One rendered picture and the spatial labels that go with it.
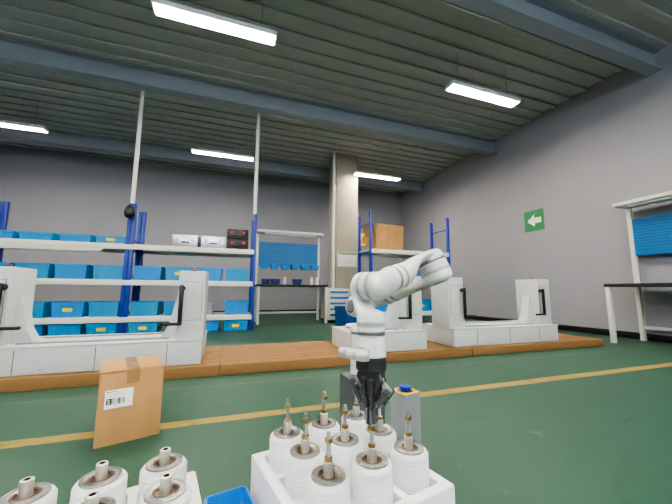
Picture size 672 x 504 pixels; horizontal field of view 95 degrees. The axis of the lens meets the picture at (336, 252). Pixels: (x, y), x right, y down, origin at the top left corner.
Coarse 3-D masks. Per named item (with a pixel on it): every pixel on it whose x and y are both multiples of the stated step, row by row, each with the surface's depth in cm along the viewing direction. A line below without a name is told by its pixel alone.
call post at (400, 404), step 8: (392, 400) 105; (400, 400) 101; (408, 400) 101; (416, 400) 102; (392, 408) 104; (400, 408) 101; (408, 408) 100; (416, 408) 102; (392, 416) 104; (400, 416) 101; (416, 416) 102; (392, 424) 104; (400, 424) 101; (416, 424) 101; (400, 432) 100; (416, 432) 101; (416, 440) 101
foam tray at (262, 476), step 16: (256, 464) 84; (256, 480) 83; (272, 480) 76; (432, 480) 78; (256, 496) 82; (272, 496) 73; (288, 496) 71; (400, 496) 71; (416, 496) 71; (432, 496) 71; (448, 496) 74
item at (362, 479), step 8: (352, 464) 72; (352, 472) 71; (360, 472) 69; (368, 472) 69; (376, 472) 68; (384, 472) 69; (392, 472) 71; (352, 480) 71; (360, 480) 69; (368, 480) 68; (376, 480) 68; (384, 480) 68; (392, 480) 71; (352, 488) 71; (360, 488) 69; (368, 488) 68; (376, 488) 68; (384, 488) 68; (392, 488) 71; (352, 496) 71; (360, 496) 68; (368, 496) 68; (376, 496) 67; (384, 496) 68; (392, 496) 70
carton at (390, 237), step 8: (384, 224) 608; (368, 232) 627; (376, 232) 660; (384, 232) 608; (392, 232) 615; (400, 232) 623; (368, 240) 630; (376, 240) 600; (384, 240) 607; (392, 240) 615; (400, 240) 622; (368, 248) 629; (376, 248) 598; (384, 248) 605; (392, 248) 612; (400, 248) 620
